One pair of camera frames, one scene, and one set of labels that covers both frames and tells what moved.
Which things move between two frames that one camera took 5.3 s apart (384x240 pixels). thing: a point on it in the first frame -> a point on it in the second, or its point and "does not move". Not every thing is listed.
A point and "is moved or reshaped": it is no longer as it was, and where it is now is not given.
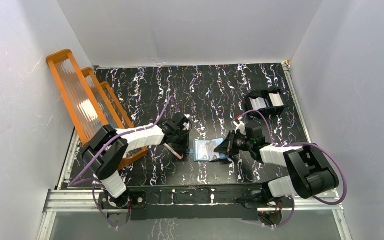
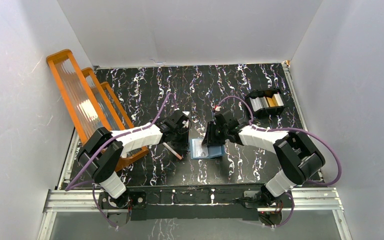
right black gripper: [227, 146] -> [209, 139]
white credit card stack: [259, 103] does not move
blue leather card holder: [204, 150] is moved or reshaped
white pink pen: [170, 150] does not move
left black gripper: [183, 140] does not move
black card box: [260, 103] does not move
